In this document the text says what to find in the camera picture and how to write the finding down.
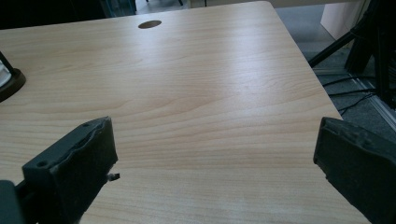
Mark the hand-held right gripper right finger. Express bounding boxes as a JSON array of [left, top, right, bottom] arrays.
[[313, 117, 396, 224]]

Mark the black tripod stand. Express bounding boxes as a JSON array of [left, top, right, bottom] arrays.
[[307, 0, 396, 110]]

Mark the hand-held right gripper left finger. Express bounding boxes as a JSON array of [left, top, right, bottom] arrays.
[[21, 116, 121, 224]]

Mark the light wooden furniture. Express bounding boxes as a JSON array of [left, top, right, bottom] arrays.
[[188, 0, 372, 40]]

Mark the black floor cable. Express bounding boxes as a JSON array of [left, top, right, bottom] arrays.
[[338, 92, 376, 113], [327, 88, 378, 97]]

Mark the dark cabinet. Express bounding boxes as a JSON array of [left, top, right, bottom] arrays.
[[99, 0, 138, 18]]

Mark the black curtain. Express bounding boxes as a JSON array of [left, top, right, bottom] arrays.
[[0, 0, 106, 31]]

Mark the metal floor rail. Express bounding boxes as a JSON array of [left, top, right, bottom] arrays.
[[312, 67, 396, 133]]

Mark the round dark table cable hole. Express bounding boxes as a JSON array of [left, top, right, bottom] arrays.
[[137, 20, 163, 30]]

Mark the dark brown wire cup holder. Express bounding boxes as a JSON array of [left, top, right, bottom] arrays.
[[0, 50, 27, 104]]

